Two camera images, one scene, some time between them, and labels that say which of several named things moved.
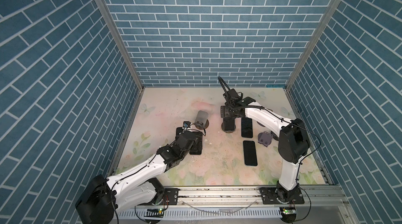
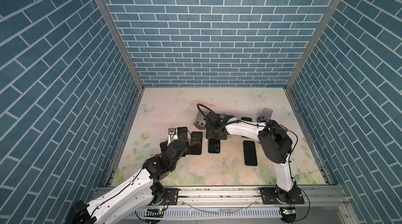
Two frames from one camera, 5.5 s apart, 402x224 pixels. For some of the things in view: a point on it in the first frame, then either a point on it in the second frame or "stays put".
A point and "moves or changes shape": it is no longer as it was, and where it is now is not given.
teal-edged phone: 229,123 moves or changes shape
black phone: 178,130 stays put
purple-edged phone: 197,146 stays put
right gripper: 224,111 → 208,134
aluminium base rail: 325,196 stays put
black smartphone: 249,153 stays put
